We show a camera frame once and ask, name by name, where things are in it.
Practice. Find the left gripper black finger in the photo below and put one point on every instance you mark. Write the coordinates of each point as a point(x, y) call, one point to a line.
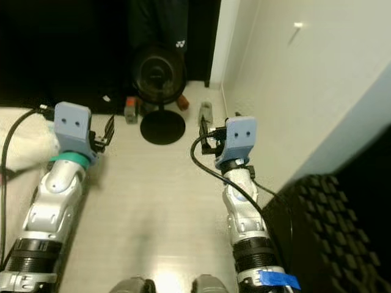
point(110, 130)

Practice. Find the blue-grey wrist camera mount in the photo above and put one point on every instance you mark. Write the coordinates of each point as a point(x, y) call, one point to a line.
point(238, 139)
point(73, 129)

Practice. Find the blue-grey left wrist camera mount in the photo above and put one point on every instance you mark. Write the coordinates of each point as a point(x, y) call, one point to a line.
point(73, 129)

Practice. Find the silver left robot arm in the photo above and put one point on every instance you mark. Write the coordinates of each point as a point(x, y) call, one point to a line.
point(55, 207)

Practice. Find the black standing fan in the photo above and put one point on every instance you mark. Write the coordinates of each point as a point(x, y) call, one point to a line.
point(162, 128)

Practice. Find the grey slipper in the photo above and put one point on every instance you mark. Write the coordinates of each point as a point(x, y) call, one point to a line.
point(206, 115)

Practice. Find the black egg-crate foam mat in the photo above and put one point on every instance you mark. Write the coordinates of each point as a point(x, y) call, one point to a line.
point(336, 238)

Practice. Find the small white paper scrap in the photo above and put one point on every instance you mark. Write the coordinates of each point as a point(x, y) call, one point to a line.
point(107, 98)

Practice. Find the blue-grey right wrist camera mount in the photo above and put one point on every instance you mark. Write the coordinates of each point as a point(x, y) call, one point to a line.
point(238, 139)

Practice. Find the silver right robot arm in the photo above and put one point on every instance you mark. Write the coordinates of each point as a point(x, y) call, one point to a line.
point(244, 220)

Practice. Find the grey left robot leg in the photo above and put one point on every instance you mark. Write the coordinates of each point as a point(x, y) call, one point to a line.
point(127, 285)

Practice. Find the grey power strip green light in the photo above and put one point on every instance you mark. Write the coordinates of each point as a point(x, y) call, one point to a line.
point(132, 111)

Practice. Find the person in black clothes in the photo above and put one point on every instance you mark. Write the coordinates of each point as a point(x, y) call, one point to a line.
point(159, 24)

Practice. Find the white Kuromi print quilt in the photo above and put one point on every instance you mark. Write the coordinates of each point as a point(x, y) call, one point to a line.
point(27, 140)

